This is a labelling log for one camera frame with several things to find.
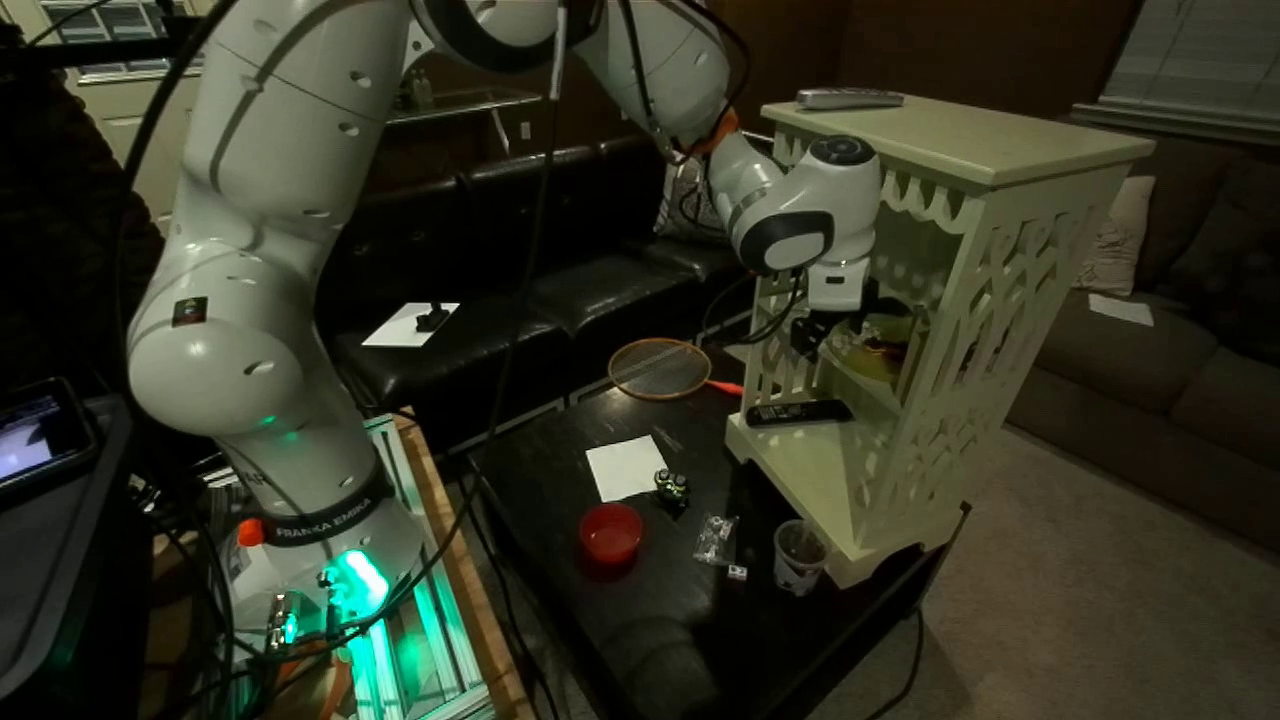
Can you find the grey fabric sofa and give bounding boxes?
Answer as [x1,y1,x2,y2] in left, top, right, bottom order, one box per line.
[1006,131,1280,557]

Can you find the black leather sofa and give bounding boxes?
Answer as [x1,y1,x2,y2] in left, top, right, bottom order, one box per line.
[312,121,776,457]

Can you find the small clear cup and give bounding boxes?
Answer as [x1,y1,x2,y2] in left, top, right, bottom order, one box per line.
[769,517,831,598]

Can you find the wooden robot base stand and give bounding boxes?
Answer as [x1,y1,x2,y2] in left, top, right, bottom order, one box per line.
[226,406,536,720]

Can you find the white lattice wooden shelf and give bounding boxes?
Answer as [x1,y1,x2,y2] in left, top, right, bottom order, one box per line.
[722,88,1161,593]

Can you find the black remote control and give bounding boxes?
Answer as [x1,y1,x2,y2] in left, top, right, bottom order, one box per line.
[739,393,855,432]

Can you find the yellow-green plate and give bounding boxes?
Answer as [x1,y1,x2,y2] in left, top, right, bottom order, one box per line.
[827,314,926,393]

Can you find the window blinds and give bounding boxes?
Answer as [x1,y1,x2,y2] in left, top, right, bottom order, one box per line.
[1074,0,1280,150]

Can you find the white bottle orange cap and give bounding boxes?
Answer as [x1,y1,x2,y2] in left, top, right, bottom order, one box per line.
[229,517,292,617]

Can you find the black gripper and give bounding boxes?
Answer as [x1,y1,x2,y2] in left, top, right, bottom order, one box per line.
[795,261,884,361]

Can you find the grey remote control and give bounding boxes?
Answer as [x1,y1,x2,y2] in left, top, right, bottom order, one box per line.
[795,82,910,115]

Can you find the tablet screen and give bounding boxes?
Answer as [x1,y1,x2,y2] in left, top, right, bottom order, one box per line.
[0,377,104,511]

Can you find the white panel door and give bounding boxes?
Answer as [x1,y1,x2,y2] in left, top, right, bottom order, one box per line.
[63,55,194,230]

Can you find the small white paper note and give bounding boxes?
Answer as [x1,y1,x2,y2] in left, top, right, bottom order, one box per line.
[1085,287,1156,330]

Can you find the white paper sheet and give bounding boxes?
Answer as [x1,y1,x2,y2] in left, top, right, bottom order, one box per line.
[361,296,464,351]

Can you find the light shell print pillow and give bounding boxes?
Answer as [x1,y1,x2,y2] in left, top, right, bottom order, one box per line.
[1076,172,1161,299]

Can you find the black table side cable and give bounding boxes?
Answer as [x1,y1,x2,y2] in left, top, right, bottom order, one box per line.
[866,598,937,720]

